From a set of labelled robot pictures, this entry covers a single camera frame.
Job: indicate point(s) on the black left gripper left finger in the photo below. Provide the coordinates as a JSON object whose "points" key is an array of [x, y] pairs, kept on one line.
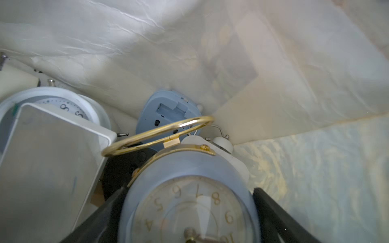
{"points": [[102, 226]]}

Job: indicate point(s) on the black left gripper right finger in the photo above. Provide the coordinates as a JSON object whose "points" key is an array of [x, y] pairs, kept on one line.
{"points": [[276, 225]]}

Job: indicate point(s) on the black twin-bell alarm clock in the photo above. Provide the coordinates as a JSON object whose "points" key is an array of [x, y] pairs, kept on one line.
{"points": [[119, 169]]}

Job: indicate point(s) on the brown rectangular mirror clock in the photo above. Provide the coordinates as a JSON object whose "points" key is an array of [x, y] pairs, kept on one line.
{"points": [[49, 171]]}

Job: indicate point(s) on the white twin-bell alarm clock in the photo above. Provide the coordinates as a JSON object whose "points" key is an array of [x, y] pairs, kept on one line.
{"points": [[223, 147]]}

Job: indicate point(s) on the white round alarm clock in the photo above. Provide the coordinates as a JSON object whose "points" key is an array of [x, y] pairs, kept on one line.
{"points": [[66, 100]]}

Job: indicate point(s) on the light blue triangular clock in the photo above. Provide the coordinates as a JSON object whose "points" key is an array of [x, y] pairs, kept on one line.
{"points": [[165, 107]]}

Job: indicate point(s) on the cream canvas bag blue print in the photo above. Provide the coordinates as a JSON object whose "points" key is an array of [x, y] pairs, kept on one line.
{"points": [[301, 88]]}

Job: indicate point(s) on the light blue round clock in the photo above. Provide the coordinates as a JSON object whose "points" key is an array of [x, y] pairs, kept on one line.
{"points": [[14, 80]]}

